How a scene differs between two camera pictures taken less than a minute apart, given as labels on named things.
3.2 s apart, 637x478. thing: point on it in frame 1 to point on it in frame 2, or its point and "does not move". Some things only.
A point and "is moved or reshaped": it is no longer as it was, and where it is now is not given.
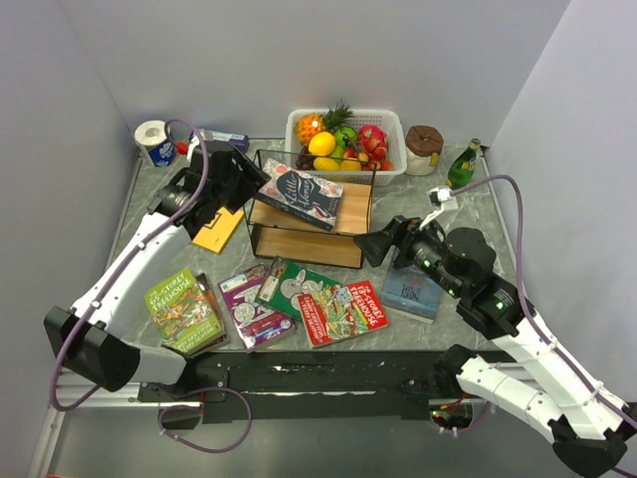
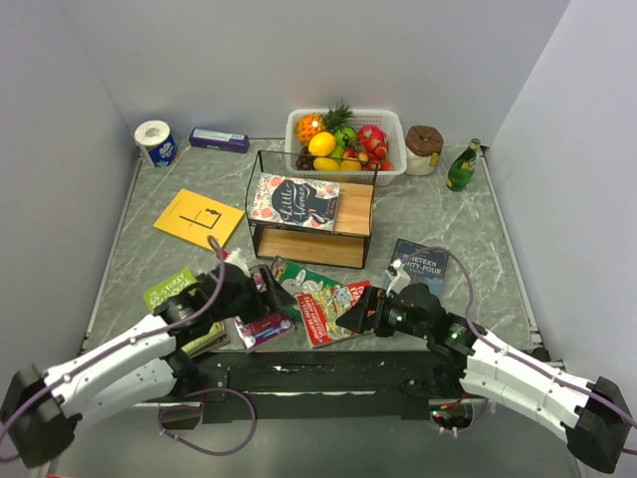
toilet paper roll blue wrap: x=152 y=135 does not move
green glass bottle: x=462 y=168 does not move
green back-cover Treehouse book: x=285 y=282 does not move
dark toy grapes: x=305 y=160 does not move
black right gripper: x=402 y=232 to x=356 y=318
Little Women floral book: x=307 y=195 is moved or reshaped
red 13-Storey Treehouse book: x=339 y=313 does not move
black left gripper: x=250 y=173 to x=273 y=298
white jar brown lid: x=423 y=144 does not move
